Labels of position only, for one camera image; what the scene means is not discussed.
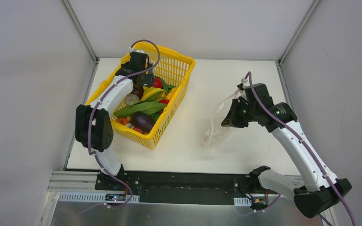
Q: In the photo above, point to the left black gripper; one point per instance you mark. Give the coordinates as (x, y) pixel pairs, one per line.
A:
(146, 79)

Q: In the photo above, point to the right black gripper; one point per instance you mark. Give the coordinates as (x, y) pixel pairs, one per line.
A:
(240, 111)

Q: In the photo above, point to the dark maroon fruit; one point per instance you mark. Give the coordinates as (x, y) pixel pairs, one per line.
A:
(138, 91)

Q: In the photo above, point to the clear zip top bag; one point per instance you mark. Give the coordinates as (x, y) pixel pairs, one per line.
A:
(216, 133)

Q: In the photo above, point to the yellow plastic basket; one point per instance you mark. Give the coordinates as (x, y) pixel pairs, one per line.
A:
(175, 69)

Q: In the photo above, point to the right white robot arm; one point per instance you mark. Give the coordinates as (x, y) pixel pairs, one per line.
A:
(321, 188)

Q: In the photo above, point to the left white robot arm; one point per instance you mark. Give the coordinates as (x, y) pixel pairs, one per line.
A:
(93, 128)

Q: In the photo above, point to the red tomato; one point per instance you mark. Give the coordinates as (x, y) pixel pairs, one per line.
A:
(157, 83)

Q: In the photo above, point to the yellow banana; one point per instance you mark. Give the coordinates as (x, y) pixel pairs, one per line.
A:
(152, 94)

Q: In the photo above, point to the green chili pepper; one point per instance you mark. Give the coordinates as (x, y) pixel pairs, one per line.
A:
(166, 86)

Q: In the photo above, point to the large green leaf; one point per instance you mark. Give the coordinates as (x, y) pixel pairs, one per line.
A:
(147, 108)

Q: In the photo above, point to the dark purple eggplant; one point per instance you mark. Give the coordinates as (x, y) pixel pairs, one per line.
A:
(142, 121)

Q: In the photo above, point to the orange pumpkin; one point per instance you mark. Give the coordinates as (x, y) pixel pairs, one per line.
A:
(123, 121)

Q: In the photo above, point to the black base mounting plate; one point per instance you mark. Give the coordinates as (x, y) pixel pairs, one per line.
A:
(183, 188)

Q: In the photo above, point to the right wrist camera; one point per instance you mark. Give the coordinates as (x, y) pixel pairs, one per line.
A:
(242, 86)

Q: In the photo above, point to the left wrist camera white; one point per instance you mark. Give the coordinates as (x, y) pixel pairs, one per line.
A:
(136, 50)

